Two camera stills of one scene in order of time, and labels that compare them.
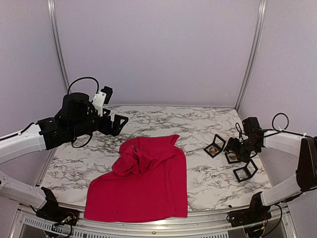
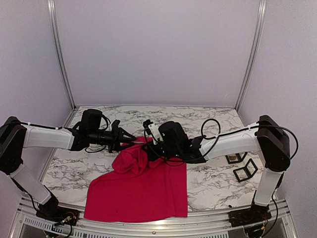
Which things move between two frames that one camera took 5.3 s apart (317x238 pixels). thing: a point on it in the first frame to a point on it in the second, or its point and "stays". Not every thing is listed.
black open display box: x=244 y=173 stays
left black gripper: x=107 y=130 to x=117 y=137
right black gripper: x=232 y=146 to x=151 y=154
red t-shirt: x=148 y=182 stays
